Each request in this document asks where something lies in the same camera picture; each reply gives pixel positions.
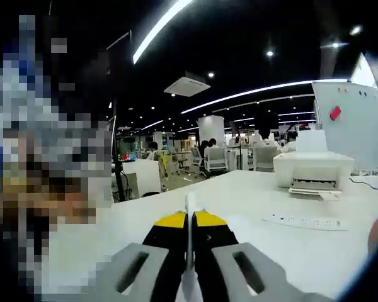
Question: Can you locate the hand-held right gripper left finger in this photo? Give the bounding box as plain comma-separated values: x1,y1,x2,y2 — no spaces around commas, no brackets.
108,211,190,302

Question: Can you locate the white table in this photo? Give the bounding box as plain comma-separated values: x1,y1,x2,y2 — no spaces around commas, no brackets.
47,169,378,301

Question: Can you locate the black cable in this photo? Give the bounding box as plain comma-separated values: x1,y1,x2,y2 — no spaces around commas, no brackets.
348,176,378,193

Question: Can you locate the white printing paper sheet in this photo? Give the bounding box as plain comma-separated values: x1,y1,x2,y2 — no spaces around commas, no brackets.
183,191,199,302

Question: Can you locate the white whiteboard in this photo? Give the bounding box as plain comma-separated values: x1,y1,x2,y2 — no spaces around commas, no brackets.
311,80,378,171

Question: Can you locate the white power strip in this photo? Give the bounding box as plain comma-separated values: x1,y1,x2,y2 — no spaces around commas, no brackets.
260,212,350,232

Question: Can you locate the ceiling air conditioner unit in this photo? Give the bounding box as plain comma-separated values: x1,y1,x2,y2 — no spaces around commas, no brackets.
163,71,212,98

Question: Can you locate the black monitor stand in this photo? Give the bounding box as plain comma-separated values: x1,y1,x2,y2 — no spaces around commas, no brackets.
110,100,127,203

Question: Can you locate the white mesh office chair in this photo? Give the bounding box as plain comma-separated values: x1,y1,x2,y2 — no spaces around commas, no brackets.
254,146,278,172
203,147,228,174

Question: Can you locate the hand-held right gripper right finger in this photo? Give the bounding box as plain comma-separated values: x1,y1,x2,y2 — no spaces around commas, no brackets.
192,210,306,302

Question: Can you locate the long ceiling light strip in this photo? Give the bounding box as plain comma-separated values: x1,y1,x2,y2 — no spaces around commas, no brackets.
180,80,349,115
132,0,195,64

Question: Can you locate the white desktop printer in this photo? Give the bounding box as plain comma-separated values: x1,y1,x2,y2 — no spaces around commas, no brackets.
272,130,355,202

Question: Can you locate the person's right hand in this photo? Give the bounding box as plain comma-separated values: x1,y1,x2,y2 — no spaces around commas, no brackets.
367,216,378,256

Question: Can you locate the white desk panel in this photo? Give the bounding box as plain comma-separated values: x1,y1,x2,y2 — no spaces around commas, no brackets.
121,159,162,199

